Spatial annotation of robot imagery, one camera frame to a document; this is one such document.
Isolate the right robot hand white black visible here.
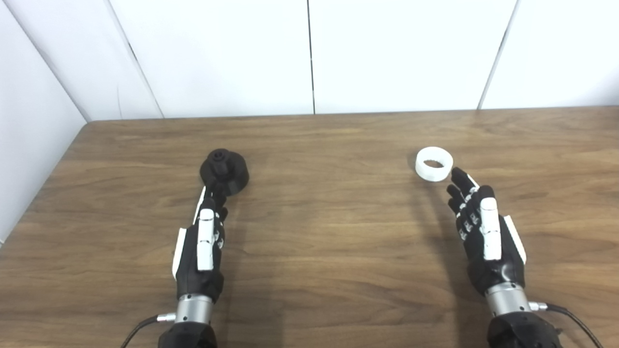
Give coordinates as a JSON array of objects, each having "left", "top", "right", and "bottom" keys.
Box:
[{"left": 446, "top": 167, "right": 528, "bottom": 296}]

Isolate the white plastic ring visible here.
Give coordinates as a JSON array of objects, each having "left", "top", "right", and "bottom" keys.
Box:
[{"left": 415, "top": 146, "right": 454, "bottom": 183}]

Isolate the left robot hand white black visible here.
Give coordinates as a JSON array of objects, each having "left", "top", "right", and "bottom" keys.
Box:
[{"left": 172, "top": 185, "right": 229, "bottom": 303}]

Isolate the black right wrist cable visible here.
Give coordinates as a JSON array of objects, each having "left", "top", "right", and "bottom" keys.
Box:
[{"left": 529, "top": 302, "right": 605, "bottom": 348}]

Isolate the round black plastic part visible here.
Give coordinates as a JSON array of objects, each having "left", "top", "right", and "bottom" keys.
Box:
[{"left": 200, "top": 148, "right": 250, "bottom": 196}]

